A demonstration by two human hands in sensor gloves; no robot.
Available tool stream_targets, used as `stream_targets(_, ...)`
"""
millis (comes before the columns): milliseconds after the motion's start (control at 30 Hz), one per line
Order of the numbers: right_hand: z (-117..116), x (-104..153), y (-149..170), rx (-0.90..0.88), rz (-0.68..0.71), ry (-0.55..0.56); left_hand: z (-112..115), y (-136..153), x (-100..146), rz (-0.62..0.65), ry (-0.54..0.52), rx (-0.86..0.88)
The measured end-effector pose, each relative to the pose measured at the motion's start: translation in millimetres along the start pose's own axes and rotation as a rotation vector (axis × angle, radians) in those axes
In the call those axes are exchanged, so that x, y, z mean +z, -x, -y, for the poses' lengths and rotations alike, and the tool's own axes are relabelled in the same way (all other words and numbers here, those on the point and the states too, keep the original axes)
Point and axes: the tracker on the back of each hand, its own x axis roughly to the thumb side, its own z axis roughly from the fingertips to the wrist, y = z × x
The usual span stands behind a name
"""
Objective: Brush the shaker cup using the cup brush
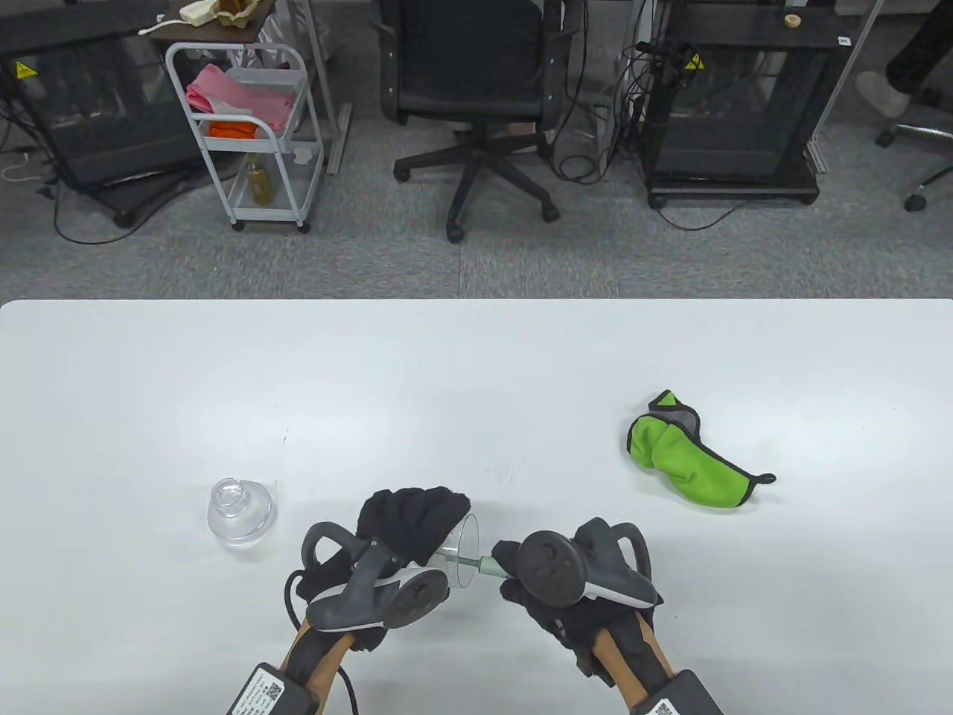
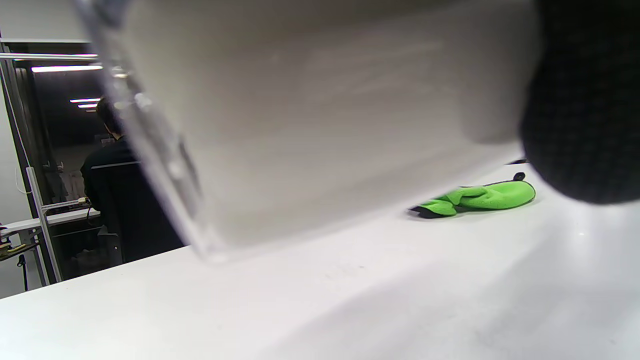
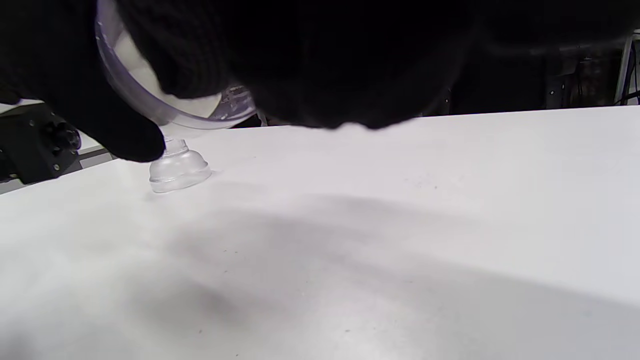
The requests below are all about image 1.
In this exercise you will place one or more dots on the person's left hand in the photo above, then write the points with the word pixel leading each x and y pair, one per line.
pixel 413 521

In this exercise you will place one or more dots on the person's right hand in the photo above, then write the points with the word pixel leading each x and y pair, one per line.
pixel 588 625

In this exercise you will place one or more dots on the person's left fingers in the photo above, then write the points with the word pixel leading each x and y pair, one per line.
pixel 417 518

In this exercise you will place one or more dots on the person's right fingers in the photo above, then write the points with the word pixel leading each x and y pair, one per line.
pixel 540 614

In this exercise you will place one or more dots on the clear glass with green stem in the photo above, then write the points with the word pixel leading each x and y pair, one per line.
pixel 465 555

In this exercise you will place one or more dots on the person's right forearm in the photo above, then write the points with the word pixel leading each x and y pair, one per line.
pixel 633 663

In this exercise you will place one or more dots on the person's left forearm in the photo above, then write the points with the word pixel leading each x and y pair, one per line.
pixel 313 655

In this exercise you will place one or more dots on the grey right hand controller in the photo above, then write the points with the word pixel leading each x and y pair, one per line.
pixel 555 562

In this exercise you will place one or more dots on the grey hand controller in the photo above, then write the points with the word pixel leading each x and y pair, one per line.
pixel 555 562
pixel 372 592

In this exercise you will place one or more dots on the grey left hand controller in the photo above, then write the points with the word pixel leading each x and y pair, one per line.
pixel 372 592

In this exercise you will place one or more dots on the clear glass dome lid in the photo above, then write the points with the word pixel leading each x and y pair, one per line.
pixel 238 514

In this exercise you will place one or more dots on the green microfibre cloth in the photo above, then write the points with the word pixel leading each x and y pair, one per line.
pixel 692 465

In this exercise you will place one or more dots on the yellow liquid bottle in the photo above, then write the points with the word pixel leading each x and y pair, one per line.
pixel 260 182

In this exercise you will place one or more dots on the white rolling cart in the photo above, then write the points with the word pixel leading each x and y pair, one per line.
pixel 257 160

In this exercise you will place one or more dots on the orange folded cloth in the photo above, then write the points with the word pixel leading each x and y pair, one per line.
pixel 232 128

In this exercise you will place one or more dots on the black office chair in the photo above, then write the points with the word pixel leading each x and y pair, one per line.
pixel 465 67

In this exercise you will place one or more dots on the pink cloth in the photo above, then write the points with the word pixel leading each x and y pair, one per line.
pixel 238 93

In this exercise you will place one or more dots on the black cabinet on wheels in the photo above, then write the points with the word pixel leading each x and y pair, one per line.
pixel 104 112
pixel 737 104

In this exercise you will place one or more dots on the brown egg carton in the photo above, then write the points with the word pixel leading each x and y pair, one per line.
pixel 238 7

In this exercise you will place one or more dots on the white plastic device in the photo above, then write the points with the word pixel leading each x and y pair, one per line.
pixel 195 10

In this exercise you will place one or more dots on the grey office chair base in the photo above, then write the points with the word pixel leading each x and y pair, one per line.
pixel 923 141

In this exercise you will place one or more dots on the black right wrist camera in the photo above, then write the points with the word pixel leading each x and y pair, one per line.
pixel 681 696

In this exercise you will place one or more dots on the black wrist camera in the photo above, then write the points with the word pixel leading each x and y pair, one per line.
pixel 681 696
pixel 272 693

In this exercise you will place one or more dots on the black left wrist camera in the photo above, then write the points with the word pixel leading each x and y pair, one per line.
pixel 272 693

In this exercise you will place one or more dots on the aluminium frame post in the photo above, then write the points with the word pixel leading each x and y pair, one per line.
pixel 324 89
pixel 845 82

